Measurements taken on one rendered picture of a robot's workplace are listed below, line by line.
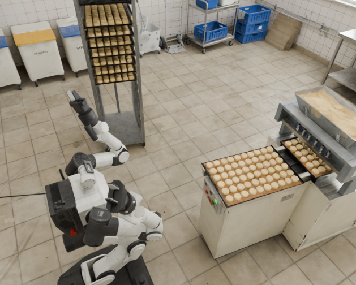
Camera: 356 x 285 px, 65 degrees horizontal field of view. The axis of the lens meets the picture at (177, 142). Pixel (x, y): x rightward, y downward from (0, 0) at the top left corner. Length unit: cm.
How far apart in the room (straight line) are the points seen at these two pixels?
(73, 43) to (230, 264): 376
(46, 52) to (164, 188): 282
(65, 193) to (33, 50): 342
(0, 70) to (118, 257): 345
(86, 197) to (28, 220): 167
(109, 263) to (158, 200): 96
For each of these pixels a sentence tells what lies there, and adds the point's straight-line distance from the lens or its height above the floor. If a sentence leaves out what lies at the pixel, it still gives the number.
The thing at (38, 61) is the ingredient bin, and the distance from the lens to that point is 480.
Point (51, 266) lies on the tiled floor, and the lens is 279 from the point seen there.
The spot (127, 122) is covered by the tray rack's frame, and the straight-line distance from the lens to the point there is 362.
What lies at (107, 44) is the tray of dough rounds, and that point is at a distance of 272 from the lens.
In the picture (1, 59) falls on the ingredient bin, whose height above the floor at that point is 54.
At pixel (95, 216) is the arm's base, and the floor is 126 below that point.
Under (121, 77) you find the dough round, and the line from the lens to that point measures 295.
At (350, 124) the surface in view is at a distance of 210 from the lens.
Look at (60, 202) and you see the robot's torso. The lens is 151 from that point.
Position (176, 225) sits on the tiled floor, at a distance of 278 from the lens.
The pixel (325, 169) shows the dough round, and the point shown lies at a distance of 226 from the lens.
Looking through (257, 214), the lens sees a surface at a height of 62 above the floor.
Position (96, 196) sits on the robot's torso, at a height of 124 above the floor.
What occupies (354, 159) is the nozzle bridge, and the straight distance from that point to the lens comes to 203.
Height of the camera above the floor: 239
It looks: 43 degrees down
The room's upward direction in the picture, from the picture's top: 2 degrees clockwise
